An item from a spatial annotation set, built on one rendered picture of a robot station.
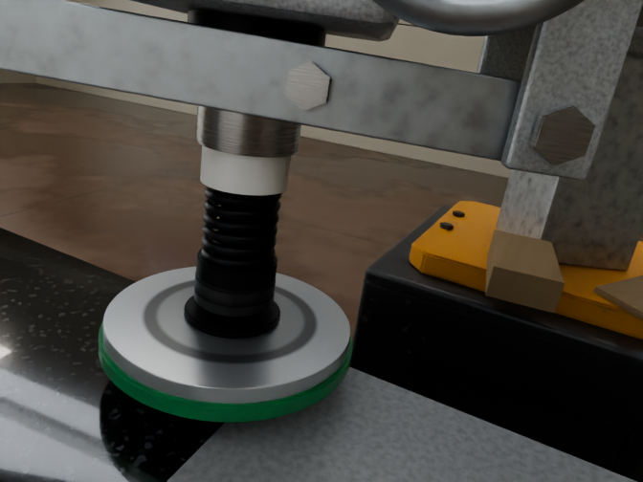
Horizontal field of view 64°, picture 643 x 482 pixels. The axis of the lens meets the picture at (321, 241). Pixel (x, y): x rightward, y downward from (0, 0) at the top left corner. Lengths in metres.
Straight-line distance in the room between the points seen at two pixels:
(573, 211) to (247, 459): 0.77
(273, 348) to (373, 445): 0.11
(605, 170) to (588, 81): 0.70
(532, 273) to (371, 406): 0.40
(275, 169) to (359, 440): 0.22
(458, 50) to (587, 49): 6.08
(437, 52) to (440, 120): 6.10
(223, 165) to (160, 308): 0.15
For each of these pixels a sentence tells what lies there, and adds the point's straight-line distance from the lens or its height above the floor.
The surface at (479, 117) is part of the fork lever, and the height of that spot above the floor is 1.06.
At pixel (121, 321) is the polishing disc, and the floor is 0.86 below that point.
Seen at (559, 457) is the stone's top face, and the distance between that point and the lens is 0.50.
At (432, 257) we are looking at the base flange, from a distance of 0.94.
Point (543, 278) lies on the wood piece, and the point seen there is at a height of 0.83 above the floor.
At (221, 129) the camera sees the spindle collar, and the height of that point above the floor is 1.03.
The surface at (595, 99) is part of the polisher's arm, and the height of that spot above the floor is 1.08.
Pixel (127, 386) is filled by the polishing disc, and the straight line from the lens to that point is 0.42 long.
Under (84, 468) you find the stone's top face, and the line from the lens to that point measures 0.42.
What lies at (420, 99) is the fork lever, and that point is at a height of 1.07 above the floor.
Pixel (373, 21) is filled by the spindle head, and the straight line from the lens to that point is 0.29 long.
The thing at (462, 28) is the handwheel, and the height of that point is 1.11.
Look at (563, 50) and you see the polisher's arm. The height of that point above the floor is 1.11.
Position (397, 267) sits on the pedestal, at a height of 0.74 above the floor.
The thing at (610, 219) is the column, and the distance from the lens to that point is 1.07.
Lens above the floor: 1.09
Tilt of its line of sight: 20 degrees down
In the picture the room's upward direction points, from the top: 8 degrees clockwise
